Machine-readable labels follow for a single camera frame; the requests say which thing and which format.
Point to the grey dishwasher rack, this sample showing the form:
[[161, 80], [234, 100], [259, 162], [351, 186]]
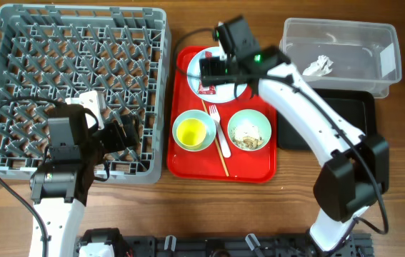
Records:
[[52, 52]]

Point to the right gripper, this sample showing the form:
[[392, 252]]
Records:
[[211, 67]]

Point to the white napkin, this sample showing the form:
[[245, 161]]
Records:
[[320, 67]]

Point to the food scraps and rice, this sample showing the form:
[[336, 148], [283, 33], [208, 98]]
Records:
[[247, 137]]

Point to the yellow plastic cup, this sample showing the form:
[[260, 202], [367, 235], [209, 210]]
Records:
[[191, 133]]

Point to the light blue food bowl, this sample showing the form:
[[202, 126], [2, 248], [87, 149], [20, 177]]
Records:
[[254, 117]]

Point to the red plastic tray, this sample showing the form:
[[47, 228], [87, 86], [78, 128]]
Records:
[[243, 166]]

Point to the white plastic fork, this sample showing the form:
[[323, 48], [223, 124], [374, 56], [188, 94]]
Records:
[[214, 114]]

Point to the wooden chopstick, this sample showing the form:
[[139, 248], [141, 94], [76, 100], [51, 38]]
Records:
[[221, 157]]

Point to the black waste tray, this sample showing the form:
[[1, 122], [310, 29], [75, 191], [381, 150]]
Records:
[[357, 107]]

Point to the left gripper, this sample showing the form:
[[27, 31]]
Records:
[[114, 129]]

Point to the light blue plate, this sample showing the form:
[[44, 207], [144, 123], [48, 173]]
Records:
[[223, 93]]

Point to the red sauce packet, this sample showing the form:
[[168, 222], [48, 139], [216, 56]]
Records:
[[206, 90]]

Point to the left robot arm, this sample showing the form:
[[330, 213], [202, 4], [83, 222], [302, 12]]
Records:
[[60, 185]]

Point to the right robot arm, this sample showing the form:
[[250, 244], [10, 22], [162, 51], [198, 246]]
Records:
[[354, 167]]

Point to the clear plastic bin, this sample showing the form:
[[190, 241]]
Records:
[[365, 56]]

